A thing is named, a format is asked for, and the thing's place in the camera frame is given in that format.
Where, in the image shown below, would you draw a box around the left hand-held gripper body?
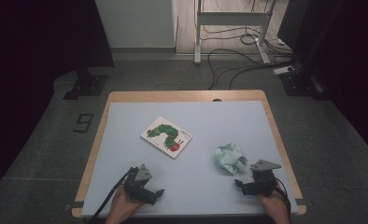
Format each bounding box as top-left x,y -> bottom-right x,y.
123,163 -> 158,205

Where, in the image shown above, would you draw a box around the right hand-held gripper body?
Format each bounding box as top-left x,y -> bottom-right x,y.
249,159 -> 282,197

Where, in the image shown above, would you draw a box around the light green cloth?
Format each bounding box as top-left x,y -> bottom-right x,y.
215,143 -> 248,175

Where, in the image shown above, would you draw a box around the caterpillar picture book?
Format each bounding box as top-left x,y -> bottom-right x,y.
140,116 -> 193,160

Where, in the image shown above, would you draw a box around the person's left hand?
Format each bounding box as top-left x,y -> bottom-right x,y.
109,185 -> 145,219

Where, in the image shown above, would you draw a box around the person's right hand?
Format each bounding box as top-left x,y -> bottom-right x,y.
259,188 -> 290,218

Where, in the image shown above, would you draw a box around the light blue table mat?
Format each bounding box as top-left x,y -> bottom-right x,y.
81,100 -> 299,217

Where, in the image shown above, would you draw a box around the black stand base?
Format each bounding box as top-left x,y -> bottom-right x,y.
279,70 -> 330,101
63,66 -> 108,101

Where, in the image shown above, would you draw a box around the white power strip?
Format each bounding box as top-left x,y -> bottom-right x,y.
273,65 -> 296,77

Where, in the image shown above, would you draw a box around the dark curtain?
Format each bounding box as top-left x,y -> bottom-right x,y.
0,0 -> 115,206
277,0 -> 368,162

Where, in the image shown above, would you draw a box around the white partition panel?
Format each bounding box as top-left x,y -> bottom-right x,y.
94,0 -> 177,49

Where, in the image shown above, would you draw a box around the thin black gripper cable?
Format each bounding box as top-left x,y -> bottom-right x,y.
275,177 -> 292,218

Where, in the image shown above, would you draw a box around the black floor cable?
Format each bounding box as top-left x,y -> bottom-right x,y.
228,59 -> 298,91
207,48 -> 267,91

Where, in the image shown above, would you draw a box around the tangle of black cables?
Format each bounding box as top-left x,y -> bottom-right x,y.
200,24 -> 293,59

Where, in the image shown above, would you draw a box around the white desk frame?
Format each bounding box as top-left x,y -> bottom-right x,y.
193,0 -> 278,65

